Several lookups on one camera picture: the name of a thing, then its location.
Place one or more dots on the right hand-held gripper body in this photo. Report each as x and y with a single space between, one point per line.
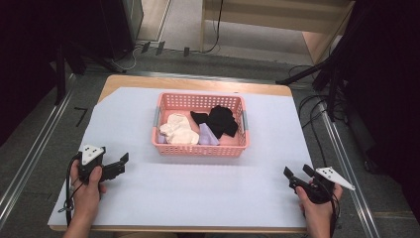
325 181

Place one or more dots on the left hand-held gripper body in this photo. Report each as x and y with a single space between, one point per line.
89 153

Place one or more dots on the person's right hand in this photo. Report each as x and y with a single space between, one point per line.
317 210

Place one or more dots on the person's left hand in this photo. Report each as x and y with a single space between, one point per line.
86 196

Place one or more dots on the white table sheet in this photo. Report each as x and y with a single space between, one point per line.
148 191

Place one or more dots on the lilac cloth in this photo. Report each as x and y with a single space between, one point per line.
208 137
161 138

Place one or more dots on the white cloth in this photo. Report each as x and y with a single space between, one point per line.
180 130

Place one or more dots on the pink plastic basket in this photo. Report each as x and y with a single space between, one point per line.
198 150

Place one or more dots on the black metal stand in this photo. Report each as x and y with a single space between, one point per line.
60 72
332 69

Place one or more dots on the black cloth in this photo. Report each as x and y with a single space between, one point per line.
219 120

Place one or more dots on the wooden table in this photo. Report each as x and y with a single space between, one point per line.
198 82

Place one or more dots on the dark curtain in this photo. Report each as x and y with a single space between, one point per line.
389 82
26 49

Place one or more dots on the grey cabinet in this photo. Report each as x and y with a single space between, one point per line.
133 16

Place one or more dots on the light wooden shelf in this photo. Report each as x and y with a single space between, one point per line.
284 16

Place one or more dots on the aluminium floor rail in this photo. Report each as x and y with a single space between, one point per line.
350 175
29 162
198 76

